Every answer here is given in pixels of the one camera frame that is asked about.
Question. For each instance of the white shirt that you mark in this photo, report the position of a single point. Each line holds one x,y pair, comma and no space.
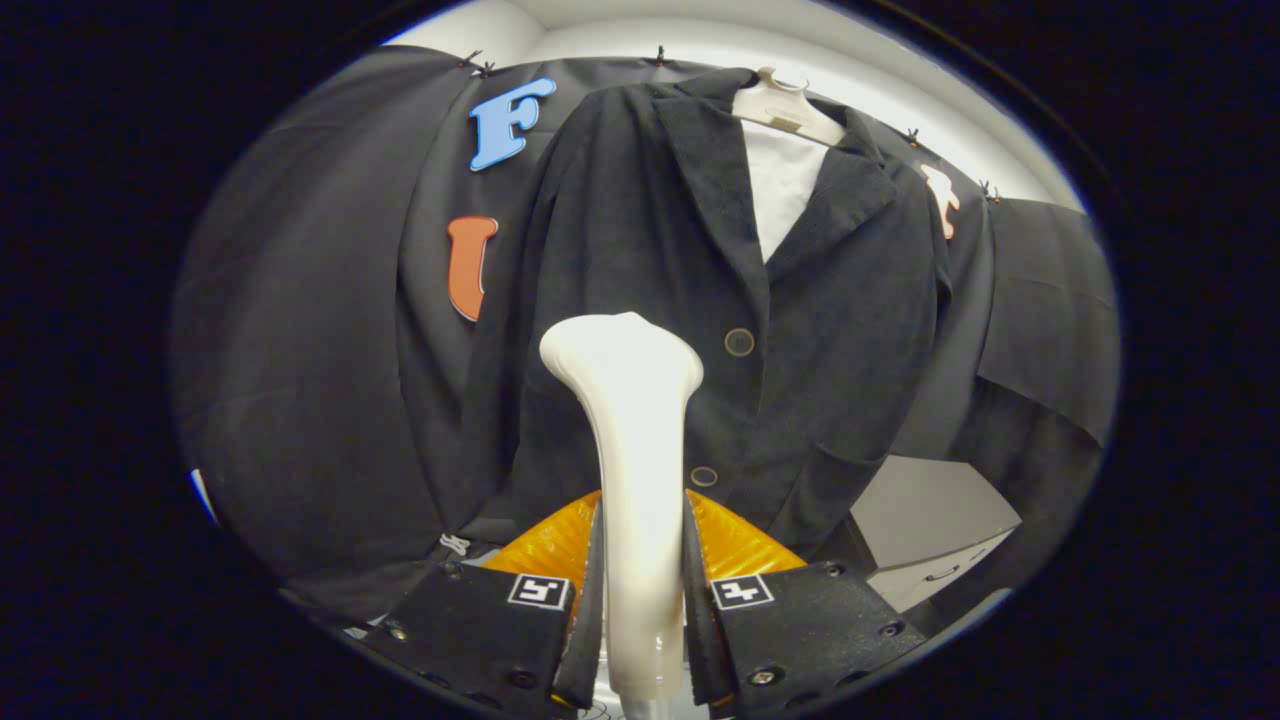
780,190

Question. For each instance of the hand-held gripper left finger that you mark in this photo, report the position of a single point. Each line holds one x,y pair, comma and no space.
590,650

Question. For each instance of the grey cabinet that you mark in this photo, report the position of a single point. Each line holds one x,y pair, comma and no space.
920,510

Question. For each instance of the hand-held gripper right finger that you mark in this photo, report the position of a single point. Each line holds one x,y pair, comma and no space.
698,650

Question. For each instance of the black jacket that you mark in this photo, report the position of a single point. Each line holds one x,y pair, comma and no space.
640,230

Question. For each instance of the white garment steamer head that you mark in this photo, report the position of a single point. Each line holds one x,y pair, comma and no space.
640,450

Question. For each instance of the cream clothes hanger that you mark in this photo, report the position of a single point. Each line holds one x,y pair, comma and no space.
780,105

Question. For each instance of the black backdrop cloth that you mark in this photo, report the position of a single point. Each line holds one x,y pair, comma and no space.
300,350

